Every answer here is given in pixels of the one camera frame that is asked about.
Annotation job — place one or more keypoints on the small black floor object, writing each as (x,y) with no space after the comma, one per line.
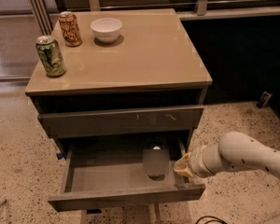
(264,99)

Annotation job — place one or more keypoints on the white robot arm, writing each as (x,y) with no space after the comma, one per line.
(234,152)

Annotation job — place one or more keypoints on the open middle drawer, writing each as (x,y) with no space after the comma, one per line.
(108,171)

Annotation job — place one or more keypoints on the grey drawer cabinet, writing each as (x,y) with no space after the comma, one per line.
(152,64)

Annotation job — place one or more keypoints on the green soda can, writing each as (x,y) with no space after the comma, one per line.
(50,55)

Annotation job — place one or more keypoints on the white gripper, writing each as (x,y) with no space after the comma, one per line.
(196,163)

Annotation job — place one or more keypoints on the orange soda can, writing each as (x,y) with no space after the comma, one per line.
(70,30)

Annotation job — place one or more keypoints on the closed top drawer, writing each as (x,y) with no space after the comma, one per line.
(121,121)

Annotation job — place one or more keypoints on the clear plastic water bottle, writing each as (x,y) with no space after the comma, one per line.
(155,162)

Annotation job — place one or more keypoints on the white ceramic bowl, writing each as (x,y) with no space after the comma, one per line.
(106,30)

